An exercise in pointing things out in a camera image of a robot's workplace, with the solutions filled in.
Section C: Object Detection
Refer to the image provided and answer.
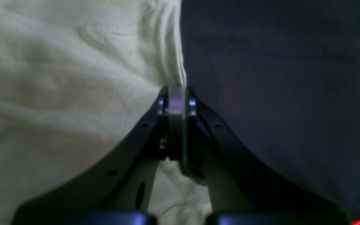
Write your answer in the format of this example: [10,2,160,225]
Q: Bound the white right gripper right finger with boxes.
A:
[183,87,349,225]

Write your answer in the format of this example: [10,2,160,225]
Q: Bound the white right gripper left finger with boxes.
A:
[12,86,184,225]

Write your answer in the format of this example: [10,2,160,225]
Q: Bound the light green T-shirt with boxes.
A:
[0,0,213,225]

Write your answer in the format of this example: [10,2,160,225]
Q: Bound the red black clamp right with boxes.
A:
[349,219,360,225]

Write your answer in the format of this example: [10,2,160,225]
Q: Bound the black table cloth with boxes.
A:
[180,0,360,225]

